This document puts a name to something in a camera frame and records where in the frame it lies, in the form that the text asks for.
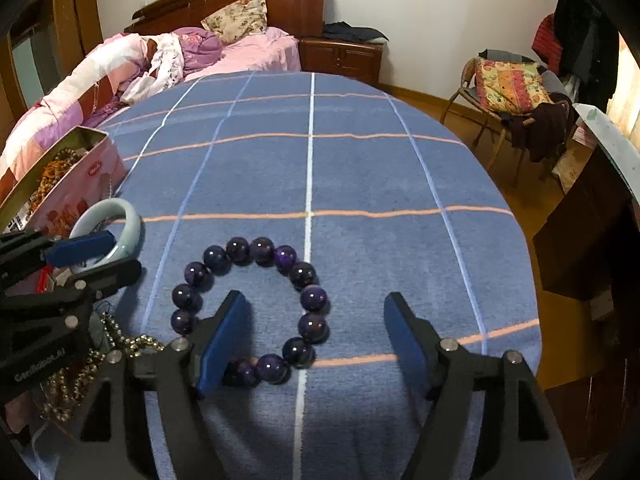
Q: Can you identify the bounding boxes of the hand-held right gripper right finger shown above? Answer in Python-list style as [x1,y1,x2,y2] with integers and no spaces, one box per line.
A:
[384,291,576,480]

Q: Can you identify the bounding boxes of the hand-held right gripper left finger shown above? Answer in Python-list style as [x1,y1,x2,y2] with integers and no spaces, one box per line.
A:
[55,290,248,480]

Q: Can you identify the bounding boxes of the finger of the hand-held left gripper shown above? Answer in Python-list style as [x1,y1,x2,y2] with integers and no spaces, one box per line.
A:
[0,230,116,291]
[0,258,143,348]

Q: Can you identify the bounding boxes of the pink tin box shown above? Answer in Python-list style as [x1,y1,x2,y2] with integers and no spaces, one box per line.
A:
[0,126,128,241]

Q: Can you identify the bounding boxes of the pale green jade bangle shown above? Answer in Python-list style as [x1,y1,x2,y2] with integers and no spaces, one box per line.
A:
[69,198,146,273]

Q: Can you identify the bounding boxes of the cream pearl bead necklace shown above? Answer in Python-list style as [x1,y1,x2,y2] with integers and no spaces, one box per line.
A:
[40,312,166,423]

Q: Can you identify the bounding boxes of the purple bead bracelet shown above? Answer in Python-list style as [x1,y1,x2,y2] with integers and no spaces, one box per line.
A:
[170,236,331,387]

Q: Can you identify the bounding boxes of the pink patchwork quilt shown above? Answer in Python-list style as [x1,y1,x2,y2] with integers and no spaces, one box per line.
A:
[0,32,166,201]

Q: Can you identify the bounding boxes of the white floral cloth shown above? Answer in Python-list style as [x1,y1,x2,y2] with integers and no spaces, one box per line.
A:
[122,35,188,103]

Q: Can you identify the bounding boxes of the dark wooden desk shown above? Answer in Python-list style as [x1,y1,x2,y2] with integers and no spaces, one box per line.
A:
[532,145,640,301]

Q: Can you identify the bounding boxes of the purple garment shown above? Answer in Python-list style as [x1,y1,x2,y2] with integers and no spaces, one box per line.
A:
[172,26,223,78]

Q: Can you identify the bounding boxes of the brown wooden wardrobe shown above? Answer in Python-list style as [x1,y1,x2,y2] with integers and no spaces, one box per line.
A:
[0,0,103,126]

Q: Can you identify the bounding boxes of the dark brown garment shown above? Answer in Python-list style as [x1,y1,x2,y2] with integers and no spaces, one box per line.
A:
[500,102,578,163]

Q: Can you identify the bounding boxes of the pink bed sheet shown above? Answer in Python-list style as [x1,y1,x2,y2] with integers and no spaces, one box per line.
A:
[185,27,301,81]

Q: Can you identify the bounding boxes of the colourful patterned cushion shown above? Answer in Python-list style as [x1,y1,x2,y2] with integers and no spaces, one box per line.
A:
[474,57,551,116]

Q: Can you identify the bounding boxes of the floral pillow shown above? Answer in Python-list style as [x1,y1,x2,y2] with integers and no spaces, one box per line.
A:
[201,0,269,45]

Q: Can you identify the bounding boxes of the wooden nightstand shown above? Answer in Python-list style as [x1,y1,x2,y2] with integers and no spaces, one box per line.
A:
[299,36,385,88]

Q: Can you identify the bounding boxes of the pale green board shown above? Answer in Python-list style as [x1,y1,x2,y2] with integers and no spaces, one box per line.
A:
[572,103,640,196]

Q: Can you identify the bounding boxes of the dark folded clothes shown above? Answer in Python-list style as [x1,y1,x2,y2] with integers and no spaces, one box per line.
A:
[322,21,390,43]

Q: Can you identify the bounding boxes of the dark wooden headboard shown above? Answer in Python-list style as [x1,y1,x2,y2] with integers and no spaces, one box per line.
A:
[124,0,331,41]

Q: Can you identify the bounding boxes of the red hanging garment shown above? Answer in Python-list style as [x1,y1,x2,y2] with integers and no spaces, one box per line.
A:
[531,12,558,68]

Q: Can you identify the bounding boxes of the black hanging coat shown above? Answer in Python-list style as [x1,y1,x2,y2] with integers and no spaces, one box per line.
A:
[552,0,621,111]

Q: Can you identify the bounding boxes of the orange bead necklace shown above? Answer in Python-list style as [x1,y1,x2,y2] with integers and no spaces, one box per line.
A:
[27,147,88,211]

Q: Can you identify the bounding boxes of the metal frame chair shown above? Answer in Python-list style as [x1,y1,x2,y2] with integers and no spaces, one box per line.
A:
[440,50,576,171]

